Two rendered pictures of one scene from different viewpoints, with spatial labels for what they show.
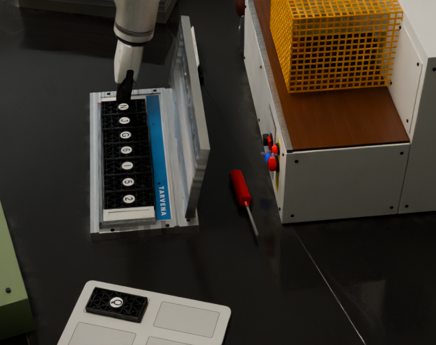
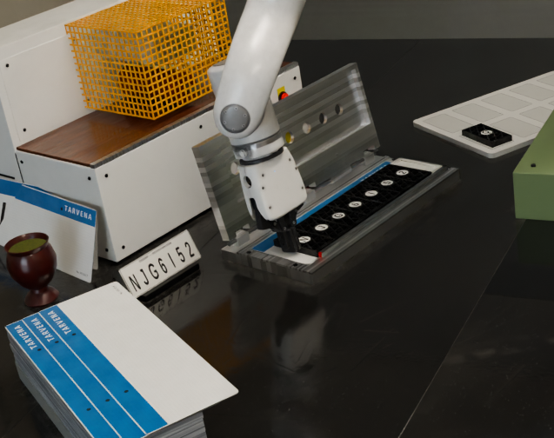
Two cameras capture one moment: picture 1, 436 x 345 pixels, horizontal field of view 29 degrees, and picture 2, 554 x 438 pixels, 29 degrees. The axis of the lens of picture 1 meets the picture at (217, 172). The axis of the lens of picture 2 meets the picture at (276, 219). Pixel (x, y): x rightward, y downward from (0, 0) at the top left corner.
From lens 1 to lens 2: 2.98 m
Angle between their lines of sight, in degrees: 98
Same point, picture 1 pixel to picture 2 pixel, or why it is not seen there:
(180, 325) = (455, 122)
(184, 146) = (324, 149)
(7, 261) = (553, 123)
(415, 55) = not seen: outside the picture
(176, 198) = (363, 169)
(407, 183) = not seen: hidden behind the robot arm
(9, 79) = (370, 346)
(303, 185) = not seen: hidden behind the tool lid
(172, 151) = (316, 201)
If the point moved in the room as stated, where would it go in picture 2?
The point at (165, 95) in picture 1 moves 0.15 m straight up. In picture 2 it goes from (245, 247) to (230, 168)
